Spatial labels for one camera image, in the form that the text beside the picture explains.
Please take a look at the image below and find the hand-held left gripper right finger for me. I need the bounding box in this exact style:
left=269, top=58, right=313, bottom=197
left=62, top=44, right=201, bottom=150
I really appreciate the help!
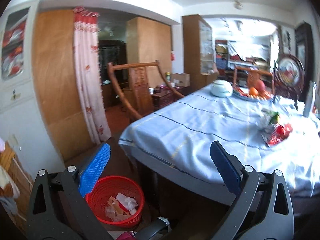
left=210, top=141, right=295, bottom=240

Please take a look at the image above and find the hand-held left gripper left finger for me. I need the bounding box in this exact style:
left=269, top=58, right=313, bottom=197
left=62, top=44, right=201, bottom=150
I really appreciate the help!
left=26, top=142, right=118, bottom=240

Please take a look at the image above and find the red plastic mesh basket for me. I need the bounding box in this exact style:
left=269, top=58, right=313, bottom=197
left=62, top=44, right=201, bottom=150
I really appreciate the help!
left=85, top=176, right=145, bottom=228

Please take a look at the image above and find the white tissue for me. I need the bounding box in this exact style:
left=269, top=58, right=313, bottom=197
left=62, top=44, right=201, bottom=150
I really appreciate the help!
left=115, top=193, right=138, bottom=210

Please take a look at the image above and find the red snack wrapper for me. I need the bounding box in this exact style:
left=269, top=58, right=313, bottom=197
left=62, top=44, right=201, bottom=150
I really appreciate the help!
left=262, top=123, right=293, bottom=147

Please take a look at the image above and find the white green paper carton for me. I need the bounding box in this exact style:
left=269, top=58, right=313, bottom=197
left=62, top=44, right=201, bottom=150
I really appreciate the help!
left=260, top=109, right=280, bottom=127

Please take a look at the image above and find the light blue striped tablecloth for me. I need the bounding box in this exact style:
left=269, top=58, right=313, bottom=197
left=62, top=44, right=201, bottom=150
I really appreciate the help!
left=118, top=81, right=320, bottom=197

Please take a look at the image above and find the blue oval fruit plate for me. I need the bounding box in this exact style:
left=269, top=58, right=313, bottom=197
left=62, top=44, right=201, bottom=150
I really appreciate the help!
left=232, top=86, right=273, bottom=102

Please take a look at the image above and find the white green ceramic jar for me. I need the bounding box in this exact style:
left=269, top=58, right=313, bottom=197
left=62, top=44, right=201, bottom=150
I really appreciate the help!
left=211, top=79, right=234, bottom=97

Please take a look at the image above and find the pink red floral curtain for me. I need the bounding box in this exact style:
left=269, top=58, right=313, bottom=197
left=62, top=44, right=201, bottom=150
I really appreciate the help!
left=73, top=6, right=112, bottom=144

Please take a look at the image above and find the carved wooden armchair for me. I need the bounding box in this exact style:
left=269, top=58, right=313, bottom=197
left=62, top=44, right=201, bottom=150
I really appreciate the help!
left=107, top=60, right=185, bottom=120

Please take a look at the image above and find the dark wooden side table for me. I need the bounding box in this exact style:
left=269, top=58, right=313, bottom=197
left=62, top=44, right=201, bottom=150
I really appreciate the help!
left=151, top=86, right=190, bottom=110

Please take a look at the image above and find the white glass door cupboard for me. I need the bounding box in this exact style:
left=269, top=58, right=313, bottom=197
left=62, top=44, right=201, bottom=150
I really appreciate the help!
left=0, top=0, right=65, bottom=180

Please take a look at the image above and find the wooden partition panel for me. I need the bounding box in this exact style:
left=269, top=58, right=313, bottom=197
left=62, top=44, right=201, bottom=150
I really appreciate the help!
left=32, top=10, right=100, bottom=160

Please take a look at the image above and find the carved wooden chair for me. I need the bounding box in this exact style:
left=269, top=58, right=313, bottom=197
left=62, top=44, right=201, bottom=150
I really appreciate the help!
left=234, top=65, right=274, bottom=90

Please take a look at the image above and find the cardboard box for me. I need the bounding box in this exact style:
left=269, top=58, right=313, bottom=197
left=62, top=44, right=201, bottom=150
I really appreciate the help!
left=171, top=73, right=190, bottom=87

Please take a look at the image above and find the silver metal bottle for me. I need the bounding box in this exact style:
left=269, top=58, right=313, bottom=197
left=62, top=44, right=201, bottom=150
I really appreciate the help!
left=303, top=81, right=317, bottom=117

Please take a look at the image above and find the storage shelf with boxes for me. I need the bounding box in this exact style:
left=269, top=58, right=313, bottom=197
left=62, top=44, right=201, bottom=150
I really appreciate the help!
left=215, top=40, right=229, bottom=69

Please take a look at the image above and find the round embroidered table screen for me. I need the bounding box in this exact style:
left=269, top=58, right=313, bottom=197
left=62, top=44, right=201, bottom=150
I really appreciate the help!
left=272, top=52, right=305, bottom=103

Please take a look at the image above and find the glass door wooden cabinet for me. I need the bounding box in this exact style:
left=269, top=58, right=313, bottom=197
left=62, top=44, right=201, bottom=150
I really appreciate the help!
left=182, top=14, right=215, bottom=90

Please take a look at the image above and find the white dust cloth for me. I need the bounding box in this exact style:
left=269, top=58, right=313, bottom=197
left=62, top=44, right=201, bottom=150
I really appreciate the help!
left=229, top=41, right=272, bottom=60

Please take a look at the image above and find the light wooden wardrobe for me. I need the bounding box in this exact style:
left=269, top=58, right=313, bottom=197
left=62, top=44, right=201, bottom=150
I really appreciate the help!
left=126, top=17, right=173, bottom=90

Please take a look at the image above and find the dark carved tall cabinet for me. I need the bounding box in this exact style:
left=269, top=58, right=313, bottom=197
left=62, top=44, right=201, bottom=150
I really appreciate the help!
left=294, top=22, right=315, bottom=80

